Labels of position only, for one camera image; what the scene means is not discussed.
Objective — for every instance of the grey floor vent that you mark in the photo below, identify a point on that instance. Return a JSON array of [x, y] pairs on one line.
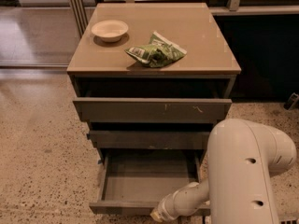
[[289, 220]]

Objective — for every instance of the grey drawer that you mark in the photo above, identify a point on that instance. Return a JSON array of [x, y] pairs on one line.
[[149, 100], [135, 180], [150, 135]]

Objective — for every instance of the grey top drawer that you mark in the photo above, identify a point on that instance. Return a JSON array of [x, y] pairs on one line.
[[149, 100]]

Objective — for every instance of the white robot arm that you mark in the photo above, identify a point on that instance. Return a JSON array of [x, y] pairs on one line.
[[242, 156]]

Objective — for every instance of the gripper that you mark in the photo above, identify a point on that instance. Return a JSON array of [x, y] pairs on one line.
[[163, 210]]

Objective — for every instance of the white bowl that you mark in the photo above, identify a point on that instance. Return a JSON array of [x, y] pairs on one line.
[[110, 31]]

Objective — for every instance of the green chip bag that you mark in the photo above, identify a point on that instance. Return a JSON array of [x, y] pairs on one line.
[[158, 53]]

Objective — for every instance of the grey middle drawer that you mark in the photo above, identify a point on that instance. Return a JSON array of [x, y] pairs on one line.
[[150, 135]]

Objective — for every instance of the grey bottom drawer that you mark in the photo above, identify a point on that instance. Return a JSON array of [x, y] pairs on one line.
[[135, 180]]

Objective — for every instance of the small dark floor object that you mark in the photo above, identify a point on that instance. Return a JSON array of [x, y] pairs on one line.
[[292, 101]]

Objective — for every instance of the grey drawer cabinet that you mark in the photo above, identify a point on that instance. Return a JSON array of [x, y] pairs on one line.
[[191, 26]]

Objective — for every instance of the metal window frame post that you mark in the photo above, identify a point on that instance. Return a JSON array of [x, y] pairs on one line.
[[80, 16]]

